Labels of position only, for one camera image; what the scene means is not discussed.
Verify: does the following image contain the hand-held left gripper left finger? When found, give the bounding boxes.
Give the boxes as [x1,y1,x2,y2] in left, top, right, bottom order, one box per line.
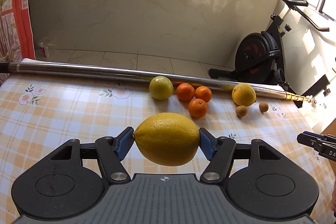
[50,127,135,184]

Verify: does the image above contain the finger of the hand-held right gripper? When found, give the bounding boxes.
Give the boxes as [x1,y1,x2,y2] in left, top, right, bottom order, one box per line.
[297,133,336,165]
[303,132,336,141]

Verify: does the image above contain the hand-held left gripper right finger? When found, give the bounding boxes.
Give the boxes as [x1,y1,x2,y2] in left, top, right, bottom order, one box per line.
[199,127,282,184]

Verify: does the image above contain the pointed yellow lemon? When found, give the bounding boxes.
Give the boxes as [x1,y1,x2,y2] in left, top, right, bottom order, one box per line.
[133,112,201,167]

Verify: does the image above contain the round yellow lemon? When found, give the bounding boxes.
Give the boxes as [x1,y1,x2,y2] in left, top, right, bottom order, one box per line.
[232,83,257,107]

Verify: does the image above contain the yellow green citrus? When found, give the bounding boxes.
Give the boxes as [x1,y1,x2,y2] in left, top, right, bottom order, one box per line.
[149,76,174,101]

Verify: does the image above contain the orange mandarin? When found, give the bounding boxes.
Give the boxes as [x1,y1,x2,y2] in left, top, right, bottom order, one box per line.
[176,83,195,102]
[188,98,208,118]
[195,86,213,103]

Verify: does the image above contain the orange checked floral tablecloth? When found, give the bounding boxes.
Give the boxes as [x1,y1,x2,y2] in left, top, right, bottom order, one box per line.
[0,58,336,216]

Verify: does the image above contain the steel telescopic pole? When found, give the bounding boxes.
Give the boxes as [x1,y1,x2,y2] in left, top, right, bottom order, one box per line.
[0,61,320,107]

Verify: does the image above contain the black exercise bike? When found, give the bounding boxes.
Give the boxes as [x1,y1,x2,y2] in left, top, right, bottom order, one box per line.
[209,0,332,109]

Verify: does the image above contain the plant printed wall cloth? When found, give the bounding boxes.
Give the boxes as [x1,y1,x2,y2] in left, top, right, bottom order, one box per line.
[0,0,36,83]

